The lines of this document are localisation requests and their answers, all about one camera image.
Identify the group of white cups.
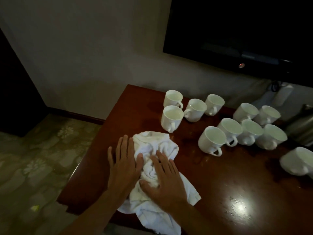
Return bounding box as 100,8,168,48
163,90,264,157

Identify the person's left forearm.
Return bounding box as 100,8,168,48
58,191,130,235

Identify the person's left hand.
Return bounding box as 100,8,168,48
107,134,144,201

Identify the dark wooden cabinet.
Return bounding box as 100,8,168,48
0,28,47,138

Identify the person's right hand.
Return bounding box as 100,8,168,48
139,150,189,213

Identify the white cloth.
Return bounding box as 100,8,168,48
117,131,202,235

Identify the black wall television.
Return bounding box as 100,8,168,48
162,0,313,88

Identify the steel kettle with black lid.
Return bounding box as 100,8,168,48
285,104,313,147

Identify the white ceramic cup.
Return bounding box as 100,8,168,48
160,105,184,133
232,102,259,123
279,147,313,178
253,105,281,126
255,124,288,151

